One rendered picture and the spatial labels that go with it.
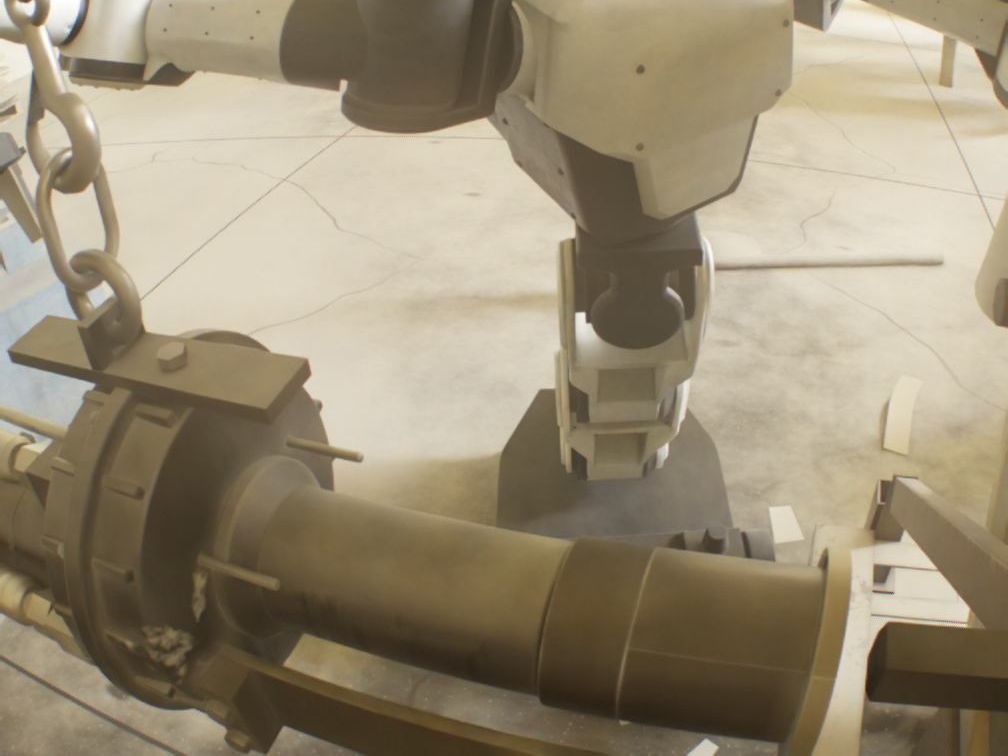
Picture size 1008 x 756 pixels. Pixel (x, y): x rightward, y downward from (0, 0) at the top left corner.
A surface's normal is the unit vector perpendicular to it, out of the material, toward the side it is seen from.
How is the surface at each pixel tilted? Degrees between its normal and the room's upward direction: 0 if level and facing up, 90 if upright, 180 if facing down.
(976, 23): 113
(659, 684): 62
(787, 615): 17
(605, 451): 43
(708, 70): 104
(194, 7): 68
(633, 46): 79
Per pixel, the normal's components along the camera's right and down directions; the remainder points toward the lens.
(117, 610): -0.14, 0.25
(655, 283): 0.00, 0.78
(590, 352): -0.06, -0.58
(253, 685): 0.95, 0.12
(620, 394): -0.05, -0.18
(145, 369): -0.06, -0.83
